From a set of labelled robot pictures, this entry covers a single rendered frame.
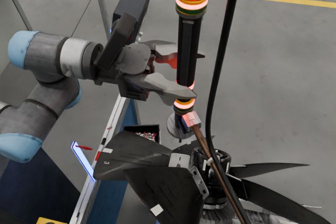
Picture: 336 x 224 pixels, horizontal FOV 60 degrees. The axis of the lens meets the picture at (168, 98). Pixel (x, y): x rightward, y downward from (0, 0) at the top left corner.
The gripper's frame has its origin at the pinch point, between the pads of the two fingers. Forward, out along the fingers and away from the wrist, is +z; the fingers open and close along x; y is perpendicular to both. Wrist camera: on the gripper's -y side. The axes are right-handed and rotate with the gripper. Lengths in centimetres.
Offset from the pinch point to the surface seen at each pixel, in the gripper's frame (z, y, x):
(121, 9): -39, 41, -61
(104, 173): -23, 47, 7
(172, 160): -4.0, 47.7, -2.1
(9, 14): -181, 133, -139
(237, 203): 10.8, 10.1, 17.9
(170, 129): -4.0, 19.8, 1.9
